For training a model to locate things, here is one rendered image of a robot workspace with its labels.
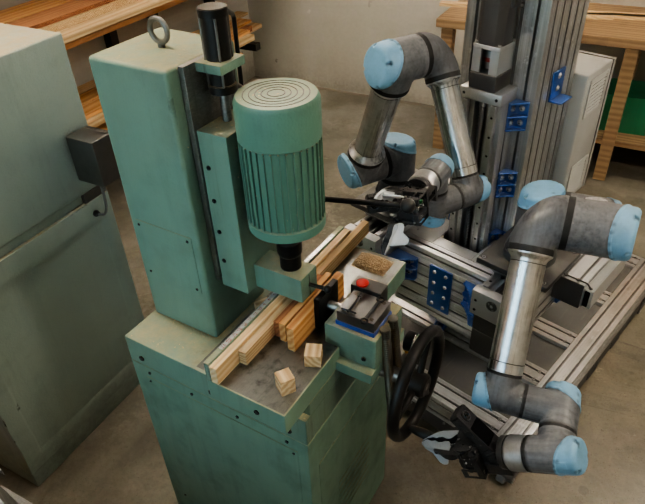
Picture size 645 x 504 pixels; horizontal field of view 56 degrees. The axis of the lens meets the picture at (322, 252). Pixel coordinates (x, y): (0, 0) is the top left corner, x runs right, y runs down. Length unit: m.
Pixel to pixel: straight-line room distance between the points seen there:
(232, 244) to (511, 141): 0.93
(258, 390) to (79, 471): 1.26
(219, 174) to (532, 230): 0.67
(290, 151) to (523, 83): 0.87
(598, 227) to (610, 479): 1.30
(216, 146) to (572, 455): 0.94
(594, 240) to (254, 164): 0.70
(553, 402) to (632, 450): 1.21
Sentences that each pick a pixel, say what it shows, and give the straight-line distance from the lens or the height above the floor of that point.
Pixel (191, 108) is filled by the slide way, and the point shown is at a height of 1.43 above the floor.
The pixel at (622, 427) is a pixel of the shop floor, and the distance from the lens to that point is 2.63.
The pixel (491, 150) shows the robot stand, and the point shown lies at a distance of 1.90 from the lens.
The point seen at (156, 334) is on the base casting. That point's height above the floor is 0.80.
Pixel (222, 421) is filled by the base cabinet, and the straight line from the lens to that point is 1.68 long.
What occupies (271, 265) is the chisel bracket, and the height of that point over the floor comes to 1.03.
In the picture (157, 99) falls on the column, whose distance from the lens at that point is 1.31.
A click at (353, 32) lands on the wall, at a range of 4.93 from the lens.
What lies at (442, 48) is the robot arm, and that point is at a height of 1.40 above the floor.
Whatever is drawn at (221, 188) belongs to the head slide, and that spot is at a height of 1.26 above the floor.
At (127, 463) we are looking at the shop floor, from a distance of 2.48.
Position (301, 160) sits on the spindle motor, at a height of 1.36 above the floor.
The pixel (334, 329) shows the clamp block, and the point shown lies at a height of 0.95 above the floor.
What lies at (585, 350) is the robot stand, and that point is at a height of 0.23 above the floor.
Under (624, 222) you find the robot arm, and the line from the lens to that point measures 1.36.
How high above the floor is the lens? 1.94
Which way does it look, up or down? 37 degrees down
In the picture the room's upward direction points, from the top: 3 degrees counter-clockwise
